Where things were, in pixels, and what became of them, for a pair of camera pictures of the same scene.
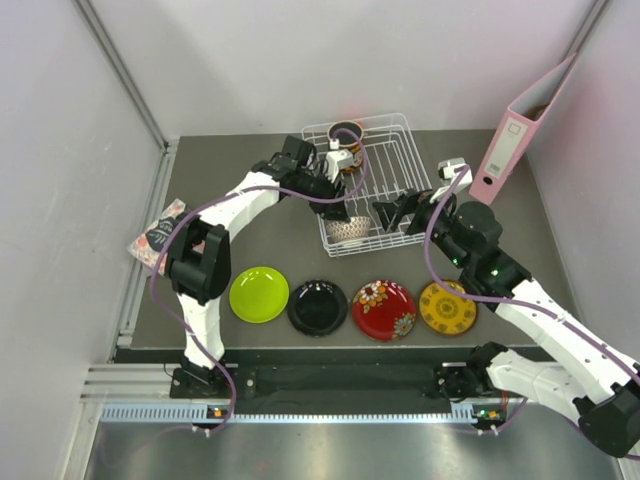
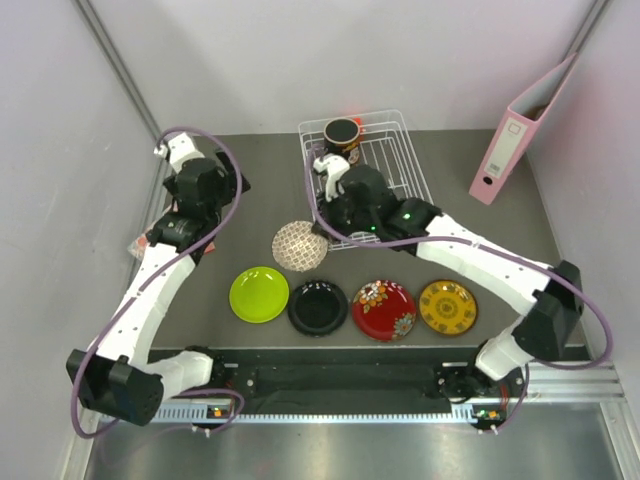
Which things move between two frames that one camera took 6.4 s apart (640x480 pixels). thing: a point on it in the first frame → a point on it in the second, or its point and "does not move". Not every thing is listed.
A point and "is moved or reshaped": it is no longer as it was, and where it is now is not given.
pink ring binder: x=515 y=134 does not move
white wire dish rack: x=393 y=165 does not move
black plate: x=318 y=308 does not move
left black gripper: x=336 y=211 → x=228 y=182
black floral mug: x=350 y=136 is moved or reshaped
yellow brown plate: x=446 y=311 does not move
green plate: x=259 y=294 does not move
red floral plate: x=384 y=311 does not move
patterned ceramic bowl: x=355 y=228 is moved or reshaped
